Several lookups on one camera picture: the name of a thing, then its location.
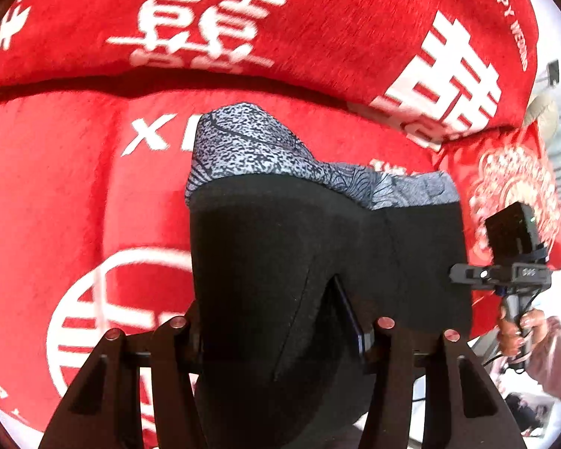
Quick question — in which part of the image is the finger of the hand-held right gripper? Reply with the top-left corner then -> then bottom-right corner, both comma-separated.
449,263 -> 491,289

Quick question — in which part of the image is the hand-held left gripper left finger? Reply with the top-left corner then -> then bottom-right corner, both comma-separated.
38,299 -> 207,449

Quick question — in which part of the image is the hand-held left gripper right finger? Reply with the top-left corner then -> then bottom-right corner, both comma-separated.
331,274 -> 527,449

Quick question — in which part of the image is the black pants grey patterned waistband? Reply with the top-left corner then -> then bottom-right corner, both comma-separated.
184,101 -> 473,449

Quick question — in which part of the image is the person's right forearm pink sleeve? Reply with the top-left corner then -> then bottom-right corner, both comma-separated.
527,315 -> 561,406

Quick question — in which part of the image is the person's right hand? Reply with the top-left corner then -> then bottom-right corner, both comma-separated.
496,305 -> 551,366

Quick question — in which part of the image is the red printed pillow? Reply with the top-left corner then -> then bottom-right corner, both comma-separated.
432,120 -> 561,301

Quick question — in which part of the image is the red printed blanket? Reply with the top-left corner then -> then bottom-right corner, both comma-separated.
0,88 -> 478,449

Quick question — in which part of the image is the red printed folded quilt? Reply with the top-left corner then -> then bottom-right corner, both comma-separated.
0,0 -> 541,151

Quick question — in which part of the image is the black cable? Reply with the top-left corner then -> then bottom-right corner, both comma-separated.
481,348 -> 512,368

